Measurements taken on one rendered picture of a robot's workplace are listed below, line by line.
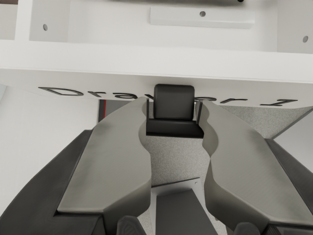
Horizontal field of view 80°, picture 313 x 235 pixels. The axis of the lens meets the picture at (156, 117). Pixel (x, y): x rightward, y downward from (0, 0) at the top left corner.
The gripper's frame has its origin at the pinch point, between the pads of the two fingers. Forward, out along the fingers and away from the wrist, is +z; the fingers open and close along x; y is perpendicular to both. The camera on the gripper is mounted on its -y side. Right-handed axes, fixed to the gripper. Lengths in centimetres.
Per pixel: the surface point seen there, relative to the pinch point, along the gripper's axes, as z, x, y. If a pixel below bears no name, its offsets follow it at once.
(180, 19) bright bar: 11.1, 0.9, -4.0
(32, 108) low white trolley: 12.9, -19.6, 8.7
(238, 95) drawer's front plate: 3.8, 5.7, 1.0
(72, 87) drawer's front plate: 3.9, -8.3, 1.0
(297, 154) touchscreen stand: 66, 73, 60
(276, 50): 10.8, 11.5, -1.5
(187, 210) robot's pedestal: 36, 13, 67
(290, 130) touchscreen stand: 73, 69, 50
